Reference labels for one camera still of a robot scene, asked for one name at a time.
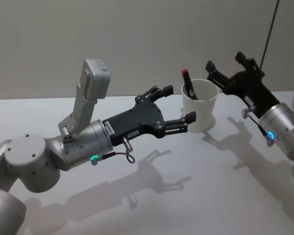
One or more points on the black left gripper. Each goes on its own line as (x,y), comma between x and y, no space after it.
(139,120)

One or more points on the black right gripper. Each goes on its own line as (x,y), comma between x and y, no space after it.
(252,88)

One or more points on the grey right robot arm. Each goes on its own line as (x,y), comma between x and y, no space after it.
(281,129)

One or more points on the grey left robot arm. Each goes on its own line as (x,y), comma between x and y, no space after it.
(24,156)

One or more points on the white paper cup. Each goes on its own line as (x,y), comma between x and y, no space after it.
(198,112)

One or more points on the black pen with red cap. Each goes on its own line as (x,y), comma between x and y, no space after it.
(189,82)

